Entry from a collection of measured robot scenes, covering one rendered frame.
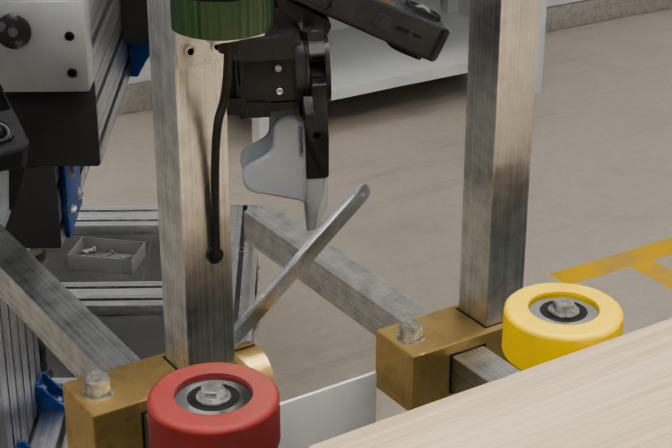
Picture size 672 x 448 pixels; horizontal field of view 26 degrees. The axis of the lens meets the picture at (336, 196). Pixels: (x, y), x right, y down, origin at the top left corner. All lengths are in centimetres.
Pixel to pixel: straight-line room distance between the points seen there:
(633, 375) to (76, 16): 68
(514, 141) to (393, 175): 249
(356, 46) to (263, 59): 309
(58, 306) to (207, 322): 17
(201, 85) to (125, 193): 258
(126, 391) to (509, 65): 35
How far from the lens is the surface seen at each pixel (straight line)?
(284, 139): 100
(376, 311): 116
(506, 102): 104
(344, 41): 410
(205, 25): 83
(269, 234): 129
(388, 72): 385
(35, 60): 140
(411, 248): 317
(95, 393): 96
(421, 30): 99
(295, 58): 97
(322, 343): 279
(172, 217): 93
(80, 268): 263
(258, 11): 83
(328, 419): 111
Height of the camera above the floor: 137
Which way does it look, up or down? 24 degrees down
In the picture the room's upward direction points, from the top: straight up
